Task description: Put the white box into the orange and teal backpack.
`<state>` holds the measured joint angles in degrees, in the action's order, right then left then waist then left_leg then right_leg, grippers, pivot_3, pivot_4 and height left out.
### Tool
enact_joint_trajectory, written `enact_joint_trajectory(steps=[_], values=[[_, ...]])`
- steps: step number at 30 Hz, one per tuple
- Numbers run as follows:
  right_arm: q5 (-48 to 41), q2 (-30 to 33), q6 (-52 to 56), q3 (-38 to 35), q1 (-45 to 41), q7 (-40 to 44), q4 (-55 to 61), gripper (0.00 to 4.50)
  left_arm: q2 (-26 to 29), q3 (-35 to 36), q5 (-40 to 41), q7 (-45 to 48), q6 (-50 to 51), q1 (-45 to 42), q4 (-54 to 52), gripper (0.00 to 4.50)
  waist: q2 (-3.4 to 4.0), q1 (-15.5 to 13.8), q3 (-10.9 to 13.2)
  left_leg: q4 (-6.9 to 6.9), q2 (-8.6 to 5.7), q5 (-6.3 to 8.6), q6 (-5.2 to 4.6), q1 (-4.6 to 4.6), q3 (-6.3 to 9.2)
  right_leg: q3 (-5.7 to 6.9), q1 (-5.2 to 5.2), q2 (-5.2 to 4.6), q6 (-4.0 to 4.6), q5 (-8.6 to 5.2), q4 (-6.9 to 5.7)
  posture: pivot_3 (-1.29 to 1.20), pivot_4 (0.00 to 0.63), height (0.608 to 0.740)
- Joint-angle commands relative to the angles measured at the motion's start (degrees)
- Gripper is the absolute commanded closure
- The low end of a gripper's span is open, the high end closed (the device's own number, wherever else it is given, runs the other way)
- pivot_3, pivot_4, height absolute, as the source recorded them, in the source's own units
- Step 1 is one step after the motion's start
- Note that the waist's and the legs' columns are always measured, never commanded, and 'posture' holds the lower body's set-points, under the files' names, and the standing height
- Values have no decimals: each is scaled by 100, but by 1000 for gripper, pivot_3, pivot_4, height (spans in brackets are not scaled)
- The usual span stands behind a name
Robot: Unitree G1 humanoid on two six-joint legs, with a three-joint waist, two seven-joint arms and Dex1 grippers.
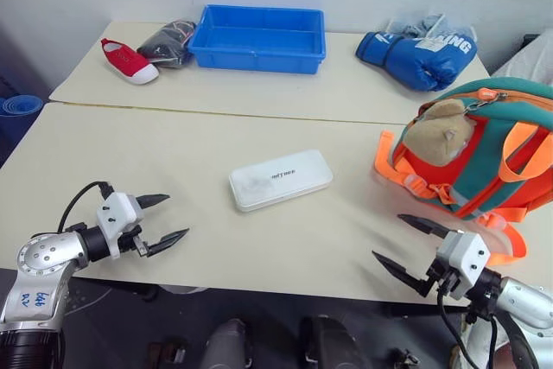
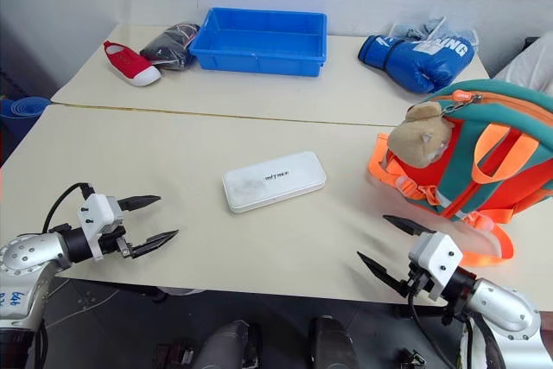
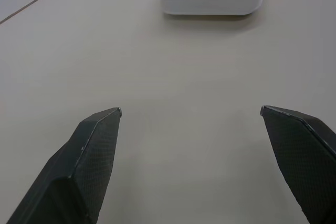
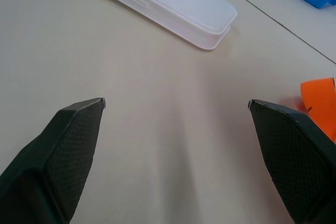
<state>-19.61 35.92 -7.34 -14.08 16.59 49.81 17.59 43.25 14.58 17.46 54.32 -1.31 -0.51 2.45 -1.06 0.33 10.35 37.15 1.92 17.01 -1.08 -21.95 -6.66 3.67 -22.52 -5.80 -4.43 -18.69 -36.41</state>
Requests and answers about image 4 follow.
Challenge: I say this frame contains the orange webbing strap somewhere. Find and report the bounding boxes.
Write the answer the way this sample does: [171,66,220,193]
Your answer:
[300,77,336,142]

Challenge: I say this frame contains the white plastic case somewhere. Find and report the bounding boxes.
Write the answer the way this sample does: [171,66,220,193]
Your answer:
[76,0,238,51]

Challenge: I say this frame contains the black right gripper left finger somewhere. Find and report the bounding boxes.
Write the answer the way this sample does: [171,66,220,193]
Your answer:
[0,98,107,224]

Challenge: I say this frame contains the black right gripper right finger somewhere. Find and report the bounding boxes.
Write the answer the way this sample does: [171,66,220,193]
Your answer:
[247,99,336,224]

